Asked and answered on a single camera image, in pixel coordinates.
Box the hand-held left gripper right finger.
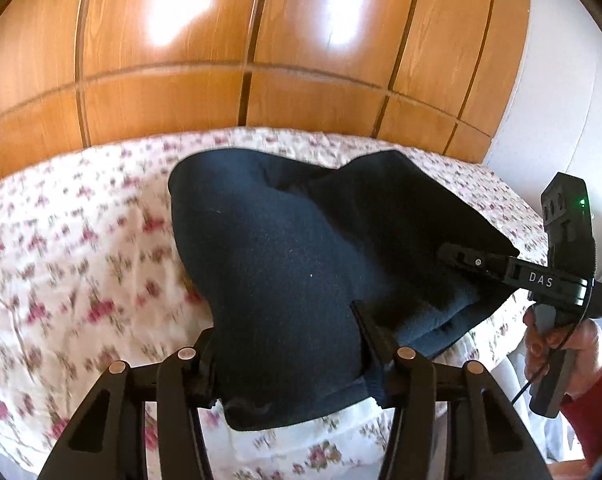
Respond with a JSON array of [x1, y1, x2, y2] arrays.
[[350, 301, 552, 480]]

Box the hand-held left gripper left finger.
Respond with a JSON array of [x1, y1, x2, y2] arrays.
[[37, 327, 228, 480]]

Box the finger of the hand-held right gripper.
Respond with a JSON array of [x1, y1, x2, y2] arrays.
[[438, 242, 512, 282]]

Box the black pants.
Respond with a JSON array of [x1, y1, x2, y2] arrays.
[[168, 149, 522, 432]]

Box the person's right forearm red sleeve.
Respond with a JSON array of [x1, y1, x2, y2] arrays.
[[561, 352, 602, 467]]

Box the person's right hand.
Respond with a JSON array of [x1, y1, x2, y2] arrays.
[[523, 304, 602, 402]]

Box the floral bed sheet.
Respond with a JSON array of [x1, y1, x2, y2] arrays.
[[0, 127, 552, 480]]

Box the white bed sheet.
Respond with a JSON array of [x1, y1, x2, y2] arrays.
[[493, 345, 589, 466]]

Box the black cable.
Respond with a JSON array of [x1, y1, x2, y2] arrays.
[[510, 280, 596, 406]]

